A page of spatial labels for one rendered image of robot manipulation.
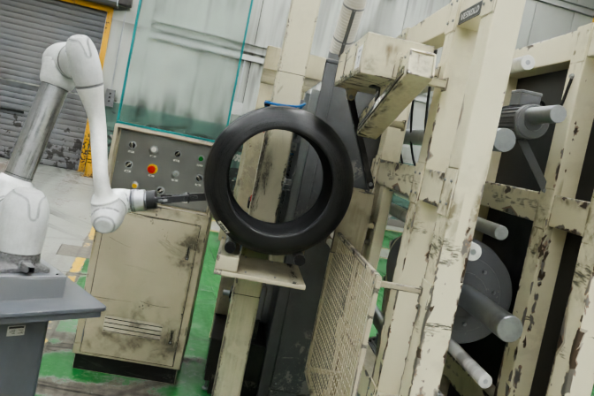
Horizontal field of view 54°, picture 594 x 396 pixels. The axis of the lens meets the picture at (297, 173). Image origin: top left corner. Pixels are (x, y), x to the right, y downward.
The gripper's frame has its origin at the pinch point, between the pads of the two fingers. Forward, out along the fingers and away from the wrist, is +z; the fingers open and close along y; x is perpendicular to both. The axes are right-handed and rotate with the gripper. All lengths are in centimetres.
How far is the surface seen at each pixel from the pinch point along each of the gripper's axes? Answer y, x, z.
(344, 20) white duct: 69, -82, 75
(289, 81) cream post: 26, -47, 42
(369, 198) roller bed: 19, 7, 75
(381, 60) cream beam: -36, -48, 69
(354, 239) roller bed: 20, 25, 67
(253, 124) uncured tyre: -12.4, -28.1, 23.8
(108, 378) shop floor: 56, 95, -55
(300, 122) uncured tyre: -13, -28, 42
